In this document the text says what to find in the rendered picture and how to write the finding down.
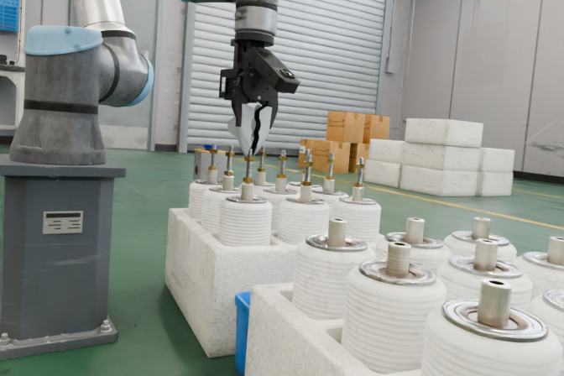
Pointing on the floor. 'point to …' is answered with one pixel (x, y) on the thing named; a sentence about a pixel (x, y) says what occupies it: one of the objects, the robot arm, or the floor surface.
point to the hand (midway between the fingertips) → (252, 148)
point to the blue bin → (242, 330)
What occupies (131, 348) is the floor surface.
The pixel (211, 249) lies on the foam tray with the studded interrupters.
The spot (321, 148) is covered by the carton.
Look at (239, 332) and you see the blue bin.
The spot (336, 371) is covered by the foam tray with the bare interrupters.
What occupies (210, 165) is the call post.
